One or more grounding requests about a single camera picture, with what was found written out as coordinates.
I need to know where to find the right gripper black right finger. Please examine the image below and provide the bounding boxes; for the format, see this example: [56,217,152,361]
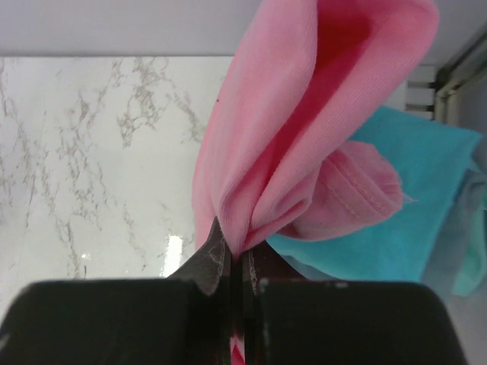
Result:
[243,243,304,294]

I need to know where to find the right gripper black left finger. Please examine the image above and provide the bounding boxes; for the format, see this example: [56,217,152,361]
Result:
[167,218,231,296]

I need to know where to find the pink t shirt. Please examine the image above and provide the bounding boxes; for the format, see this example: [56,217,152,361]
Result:
[192,0,441,365]

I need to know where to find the folded turquoise t shirt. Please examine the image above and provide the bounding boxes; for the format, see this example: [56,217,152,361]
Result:
[269,107,486,295]

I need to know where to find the folded grey blue t shirt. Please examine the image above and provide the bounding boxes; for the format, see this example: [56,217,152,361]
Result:
[288,159,487,298]

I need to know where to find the right aluminium corner post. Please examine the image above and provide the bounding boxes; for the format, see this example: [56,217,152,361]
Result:
[434,25,486,126]

